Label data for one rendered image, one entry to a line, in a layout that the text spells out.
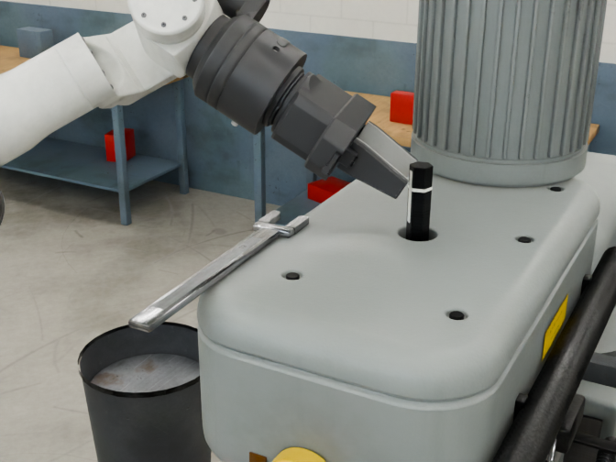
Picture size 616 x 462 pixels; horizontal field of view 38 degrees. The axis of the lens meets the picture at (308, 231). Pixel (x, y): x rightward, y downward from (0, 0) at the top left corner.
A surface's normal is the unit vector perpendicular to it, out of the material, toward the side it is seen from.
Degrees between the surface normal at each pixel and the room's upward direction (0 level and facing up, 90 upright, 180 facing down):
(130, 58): 60
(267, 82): 69
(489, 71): 90
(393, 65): 90
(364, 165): 90
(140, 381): 0
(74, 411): 0
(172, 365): 0
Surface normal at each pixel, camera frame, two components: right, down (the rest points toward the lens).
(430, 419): 0.00, 0.39
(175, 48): 0.07, -0.11
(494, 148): -0.24, 0.38
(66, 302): 0.00, -0.92
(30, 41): -0.51, 0.33
